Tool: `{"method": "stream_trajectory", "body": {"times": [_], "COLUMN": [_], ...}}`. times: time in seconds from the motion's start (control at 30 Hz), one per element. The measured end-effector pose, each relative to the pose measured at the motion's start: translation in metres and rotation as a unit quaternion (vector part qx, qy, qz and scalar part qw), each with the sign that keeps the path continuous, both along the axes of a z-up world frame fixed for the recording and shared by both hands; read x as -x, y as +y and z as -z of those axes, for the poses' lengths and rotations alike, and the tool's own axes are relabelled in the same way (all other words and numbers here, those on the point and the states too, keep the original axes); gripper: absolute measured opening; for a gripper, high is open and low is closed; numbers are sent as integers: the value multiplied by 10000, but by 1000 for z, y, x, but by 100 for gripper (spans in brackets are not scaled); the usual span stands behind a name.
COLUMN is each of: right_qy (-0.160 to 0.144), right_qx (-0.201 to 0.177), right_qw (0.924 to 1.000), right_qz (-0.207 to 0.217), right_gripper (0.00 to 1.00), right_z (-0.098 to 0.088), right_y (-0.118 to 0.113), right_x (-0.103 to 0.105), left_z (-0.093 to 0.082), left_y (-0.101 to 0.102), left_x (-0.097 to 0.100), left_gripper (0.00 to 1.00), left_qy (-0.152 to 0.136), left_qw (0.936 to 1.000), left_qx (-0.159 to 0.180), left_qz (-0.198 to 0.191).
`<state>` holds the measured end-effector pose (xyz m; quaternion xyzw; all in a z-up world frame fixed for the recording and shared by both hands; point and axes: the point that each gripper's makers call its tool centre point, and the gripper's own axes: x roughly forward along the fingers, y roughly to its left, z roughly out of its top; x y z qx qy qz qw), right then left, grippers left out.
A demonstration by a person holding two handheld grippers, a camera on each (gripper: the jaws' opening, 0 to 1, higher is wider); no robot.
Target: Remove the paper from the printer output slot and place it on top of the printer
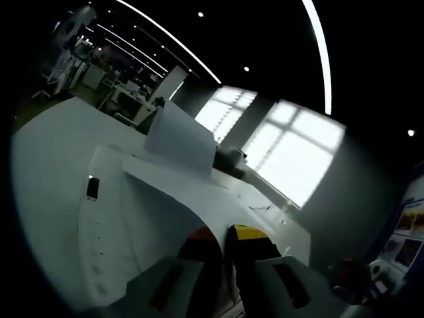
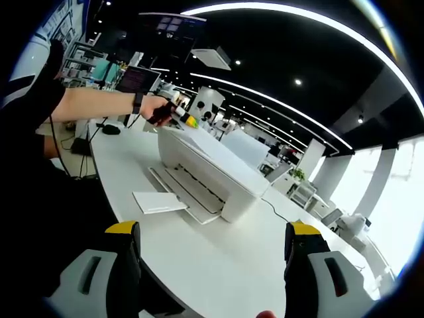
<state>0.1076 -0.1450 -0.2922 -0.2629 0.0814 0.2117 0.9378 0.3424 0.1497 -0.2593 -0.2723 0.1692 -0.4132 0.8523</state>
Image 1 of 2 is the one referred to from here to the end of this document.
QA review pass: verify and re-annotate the straight ceiling light strip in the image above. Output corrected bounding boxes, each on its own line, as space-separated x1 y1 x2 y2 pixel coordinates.
301 0 333 116

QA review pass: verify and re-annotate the curved stack of blank paper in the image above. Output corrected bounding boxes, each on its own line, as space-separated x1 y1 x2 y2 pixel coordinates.
144 99 219 176

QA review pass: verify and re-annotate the small boxy desktop device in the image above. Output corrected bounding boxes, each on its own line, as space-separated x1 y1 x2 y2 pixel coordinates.
213 148 249 177

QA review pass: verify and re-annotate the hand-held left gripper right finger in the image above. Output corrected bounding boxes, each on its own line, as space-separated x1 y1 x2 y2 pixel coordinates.
228 224 346 318

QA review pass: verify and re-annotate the white printer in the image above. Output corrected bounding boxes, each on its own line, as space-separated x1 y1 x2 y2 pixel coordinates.
76 144 248 307

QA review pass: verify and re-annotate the window with blinds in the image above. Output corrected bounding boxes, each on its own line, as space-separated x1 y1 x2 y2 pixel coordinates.
194 85 258 146

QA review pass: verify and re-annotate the long curved ceiling light strip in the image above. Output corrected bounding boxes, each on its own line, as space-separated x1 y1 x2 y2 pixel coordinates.
115 0 223 84

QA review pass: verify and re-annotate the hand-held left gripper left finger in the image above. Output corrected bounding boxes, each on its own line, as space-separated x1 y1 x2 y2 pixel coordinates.
127 227 233 318

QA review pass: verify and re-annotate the wall poster with blue stripes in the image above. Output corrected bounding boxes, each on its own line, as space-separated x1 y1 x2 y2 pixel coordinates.
374 175 424 293

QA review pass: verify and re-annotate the white paper sheet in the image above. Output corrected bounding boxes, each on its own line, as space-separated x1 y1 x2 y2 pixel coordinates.
121 154 233 246

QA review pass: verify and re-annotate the large bright window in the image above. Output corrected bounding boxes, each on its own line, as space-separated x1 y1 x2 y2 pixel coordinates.
240 100 346 210

